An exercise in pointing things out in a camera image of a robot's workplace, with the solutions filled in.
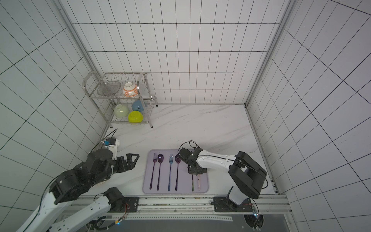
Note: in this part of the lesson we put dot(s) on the dark purple spoon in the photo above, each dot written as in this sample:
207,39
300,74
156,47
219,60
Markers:
160,159

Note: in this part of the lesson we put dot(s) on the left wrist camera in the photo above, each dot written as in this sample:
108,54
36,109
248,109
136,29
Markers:
112,144

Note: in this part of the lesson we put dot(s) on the aluminium mounting rail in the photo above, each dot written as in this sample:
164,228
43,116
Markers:
148,207

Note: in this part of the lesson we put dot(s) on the steel two-tier dish rack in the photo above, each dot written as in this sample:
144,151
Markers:
106,105

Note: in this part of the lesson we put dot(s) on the lilac rectangular placemat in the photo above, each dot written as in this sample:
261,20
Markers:
184,178

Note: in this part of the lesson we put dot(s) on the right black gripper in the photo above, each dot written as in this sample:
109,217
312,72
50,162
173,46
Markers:
195,168

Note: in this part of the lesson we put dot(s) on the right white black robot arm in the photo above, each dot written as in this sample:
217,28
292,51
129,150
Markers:
248,176

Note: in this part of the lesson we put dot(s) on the pale green bowl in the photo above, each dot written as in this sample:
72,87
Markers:
121,111

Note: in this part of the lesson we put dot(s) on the purple magenta spoon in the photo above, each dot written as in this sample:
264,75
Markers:
178,160

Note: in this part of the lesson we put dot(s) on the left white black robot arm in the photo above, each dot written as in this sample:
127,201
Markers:
105,212

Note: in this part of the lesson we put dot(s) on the blue bowl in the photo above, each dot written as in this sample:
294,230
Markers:
137,106

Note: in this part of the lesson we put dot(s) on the lime green bowl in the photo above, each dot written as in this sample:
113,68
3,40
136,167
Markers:
135,117

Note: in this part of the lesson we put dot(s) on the blue fork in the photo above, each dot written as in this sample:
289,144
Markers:
171,160

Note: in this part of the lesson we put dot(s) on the clear glass plate in rack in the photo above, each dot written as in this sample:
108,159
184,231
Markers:
109,88

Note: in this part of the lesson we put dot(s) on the silver spoon pink handle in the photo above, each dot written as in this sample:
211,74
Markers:
199,182

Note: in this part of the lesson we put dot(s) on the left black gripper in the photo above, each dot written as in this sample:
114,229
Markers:
123,168

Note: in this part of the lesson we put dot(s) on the white orange patterned bowl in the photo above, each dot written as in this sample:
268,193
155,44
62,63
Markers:
130,90

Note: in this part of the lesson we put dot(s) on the dark purple fork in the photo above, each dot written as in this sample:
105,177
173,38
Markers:
154,163

